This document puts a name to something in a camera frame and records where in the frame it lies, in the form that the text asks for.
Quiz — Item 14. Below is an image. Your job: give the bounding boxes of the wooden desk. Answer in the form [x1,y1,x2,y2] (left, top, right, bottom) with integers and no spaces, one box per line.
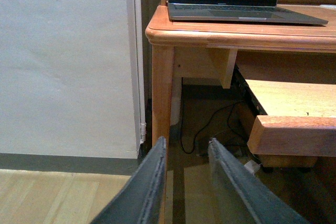
[145,0,335,223]

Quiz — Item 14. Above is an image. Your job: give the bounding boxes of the white pipe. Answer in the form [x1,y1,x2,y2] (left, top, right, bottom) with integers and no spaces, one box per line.
[170,77,182,126]

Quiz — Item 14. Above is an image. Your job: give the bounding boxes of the white power adapter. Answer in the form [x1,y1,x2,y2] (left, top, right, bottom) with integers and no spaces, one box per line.
[244,160,261,176]

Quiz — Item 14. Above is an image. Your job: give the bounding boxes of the black power cable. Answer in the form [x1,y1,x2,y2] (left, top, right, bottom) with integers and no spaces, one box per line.
[179,100,253,154]

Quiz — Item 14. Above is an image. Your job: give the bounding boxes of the wooden keyboard drawer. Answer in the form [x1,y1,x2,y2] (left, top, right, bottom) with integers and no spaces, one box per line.
[236,64,335,157]

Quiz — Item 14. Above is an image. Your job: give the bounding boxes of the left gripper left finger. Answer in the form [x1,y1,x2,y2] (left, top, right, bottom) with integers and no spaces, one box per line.
[91,136,166,223]

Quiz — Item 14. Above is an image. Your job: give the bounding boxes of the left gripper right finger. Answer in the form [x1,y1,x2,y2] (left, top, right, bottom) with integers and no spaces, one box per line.
[208,138,308,223]

